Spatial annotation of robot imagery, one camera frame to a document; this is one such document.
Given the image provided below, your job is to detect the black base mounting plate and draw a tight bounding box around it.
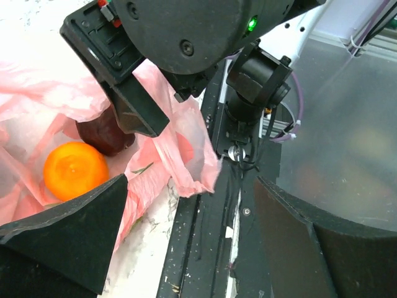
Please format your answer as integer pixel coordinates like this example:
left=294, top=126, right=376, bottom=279
left=154, top=61, right=283, bottom=298

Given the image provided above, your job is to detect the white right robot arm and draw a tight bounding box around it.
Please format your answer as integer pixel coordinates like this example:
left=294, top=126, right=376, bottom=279
left=60, top=1, right=329, bottom=137

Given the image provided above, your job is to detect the pink plastic bag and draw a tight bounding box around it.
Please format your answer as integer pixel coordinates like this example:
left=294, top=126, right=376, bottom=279
left=1, top=60, right=221, bottom=243

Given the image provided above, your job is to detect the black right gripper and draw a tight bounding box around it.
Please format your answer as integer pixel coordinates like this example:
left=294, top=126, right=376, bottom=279
left=59, top=0, right=295, bottom=138

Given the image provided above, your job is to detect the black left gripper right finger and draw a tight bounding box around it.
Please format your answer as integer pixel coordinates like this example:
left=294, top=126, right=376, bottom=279
left=254, top=177, right=396, bottom=297

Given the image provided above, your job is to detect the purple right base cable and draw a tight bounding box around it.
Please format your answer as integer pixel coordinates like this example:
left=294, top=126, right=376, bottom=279
left=223, top=52, right=305, bottom=143

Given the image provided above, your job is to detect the orange fake tangerine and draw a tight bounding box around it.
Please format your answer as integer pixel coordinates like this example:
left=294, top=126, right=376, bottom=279
left=43, top=142, right=110, bottom=202

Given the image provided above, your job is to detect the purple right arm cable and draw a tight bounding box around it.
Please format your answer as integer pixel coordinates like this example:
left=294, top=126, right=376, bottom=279
left=347, top=0, right=397, bottom=56

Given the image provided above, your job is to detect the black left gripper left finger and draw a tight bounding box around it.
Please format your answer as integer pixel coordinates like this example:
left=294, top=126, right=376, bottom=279
left=1, top=174, right=127, bottom=297

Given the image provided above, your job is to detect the dark red striped fake apple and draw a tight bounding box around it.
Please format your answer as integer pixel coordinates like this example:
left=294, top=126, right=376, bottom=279
left=76, top=106, right=135, bottom=156

